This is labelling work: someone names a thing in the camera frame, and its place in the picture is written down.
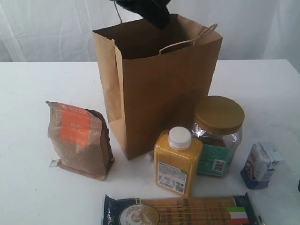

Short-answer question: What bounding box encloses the brown paper shopping bag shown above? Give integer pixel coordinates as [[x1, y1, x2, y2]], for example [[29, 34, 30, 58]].
[[92, 13, 223, 160]]

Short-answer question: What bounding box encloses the clear jar gold lid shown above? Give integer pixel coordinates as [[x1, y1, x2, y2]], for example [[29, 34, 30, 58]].
[[192, 96, 245, 177]]

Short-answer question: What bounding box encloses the yellow grain bottle white cap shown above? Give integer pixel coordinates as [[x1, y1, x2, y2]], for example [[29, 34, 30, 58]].
[[154, 127, 203, 197]]

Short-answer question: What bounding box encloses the brown coffee pouch orange label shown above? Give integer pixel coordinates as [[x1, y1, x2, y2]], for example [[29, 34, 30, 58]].
[[47, 101, 115, 180]]

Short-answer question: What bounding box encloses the white crumpled pebble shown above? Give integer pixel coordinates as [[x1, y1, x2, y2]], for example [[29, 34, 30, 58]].
[[144, 154, 154, 162]]

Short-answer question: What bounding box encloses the small white blue packet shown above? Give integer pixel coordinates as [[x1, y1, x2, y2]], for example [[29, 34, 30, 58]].
[[240, 142, 284, 190]]

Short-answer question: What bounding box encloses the spaghetti package dark blue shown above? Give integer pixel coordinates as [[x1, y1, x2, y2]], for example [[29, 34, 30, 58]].
[[102, 194, 264, 225]]

